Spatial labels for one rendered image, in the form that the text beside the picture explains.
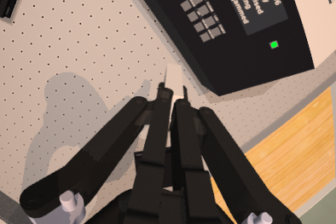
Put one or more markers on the beige lab instrument with lid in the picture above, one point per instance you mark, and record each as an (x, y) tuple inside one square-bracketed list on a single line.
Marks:
[(231, 45)]

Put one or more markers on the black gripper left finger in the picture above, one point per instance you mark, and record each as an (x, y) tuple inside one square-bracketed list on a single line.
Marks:
[(61, 197)]

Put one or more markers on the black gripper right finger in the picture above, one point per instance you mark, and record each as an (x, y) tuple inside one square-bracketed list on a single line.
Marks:
[(195, 132)]

